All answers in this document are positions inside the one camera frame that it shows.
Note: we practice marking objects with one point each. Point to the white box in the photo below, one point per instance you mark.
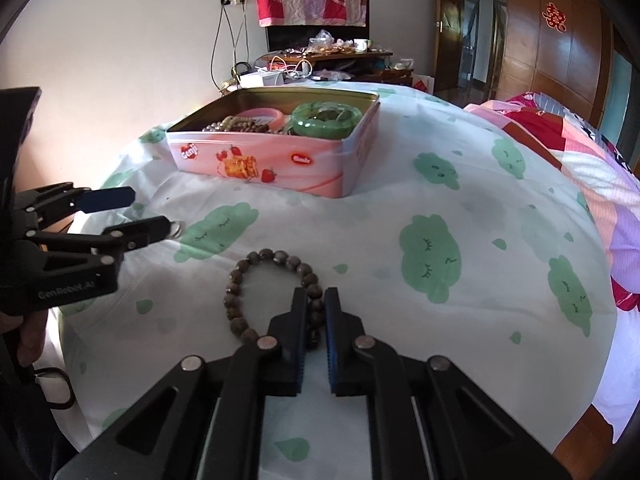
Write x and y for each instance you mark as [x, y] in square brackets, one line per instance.
[260, 80]

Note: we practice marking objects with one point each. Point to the wooden wardrobe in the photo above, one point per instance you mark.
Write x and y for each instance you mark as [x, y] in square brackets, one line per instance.
[555, 60]

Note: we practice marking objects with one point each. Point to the white mug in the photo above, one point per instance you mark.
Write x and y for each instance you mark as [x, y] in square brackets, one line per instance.
[361, 45]

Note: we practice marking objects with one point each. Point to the wooden door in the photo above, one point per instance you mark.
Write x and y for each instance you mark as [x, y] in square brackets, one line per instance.
[450, 25]

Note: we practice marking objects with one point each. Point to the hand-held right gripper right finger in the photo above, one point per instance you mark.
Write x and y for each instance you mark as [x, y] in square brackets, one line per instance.
[331, 360]

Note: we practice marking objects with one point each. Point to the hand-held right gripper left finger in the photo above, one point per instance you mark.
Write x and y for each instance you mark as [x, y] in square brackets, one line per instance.
[300, 360]

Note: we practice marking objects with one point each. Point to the pink patchwork quilt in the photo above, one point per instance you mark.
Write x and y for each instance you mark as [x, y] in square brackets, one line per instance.
[590, 155]

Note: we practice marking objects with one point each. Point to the red paper-cut sticker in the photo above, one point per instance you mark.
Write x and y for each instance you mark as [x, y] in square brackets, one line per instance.
[555, 18]

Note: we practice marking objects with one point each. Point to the pink bangle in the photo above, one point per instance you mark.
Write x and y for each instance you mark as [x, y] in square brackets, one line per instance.
[267, 116]

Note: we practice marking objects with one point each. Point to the black television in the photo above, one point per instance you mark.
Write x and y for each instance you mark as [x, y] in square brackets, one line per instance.
[290, 39]

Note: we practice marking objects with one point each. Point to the red and white bag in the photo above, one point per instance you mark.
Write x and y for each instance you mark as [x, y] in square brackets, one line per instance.
[422, 84]

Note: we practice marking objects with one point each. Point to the person's left hand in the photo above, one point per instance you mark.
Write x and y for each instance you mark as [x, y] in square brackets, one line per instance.
[32, 337]

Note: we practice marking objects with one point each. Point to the pink tin box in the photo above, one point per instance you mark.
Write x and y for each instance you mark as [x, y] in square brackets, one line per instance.
[280, 170]

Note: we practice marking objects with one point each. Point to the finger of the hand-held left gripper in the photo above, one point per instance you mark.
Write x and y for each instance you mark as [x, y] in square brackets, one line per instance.
[112, 198]
[145, 232]

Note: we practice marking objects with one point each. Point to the red patchwork television cover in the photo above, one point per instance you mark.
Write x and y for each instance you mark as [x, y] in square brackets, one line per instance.
[310, 2]

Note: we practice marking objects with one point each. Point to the cluttered wooden desk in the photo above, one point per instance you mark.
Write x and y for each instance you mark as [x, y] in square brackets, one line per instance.
[380, 67]

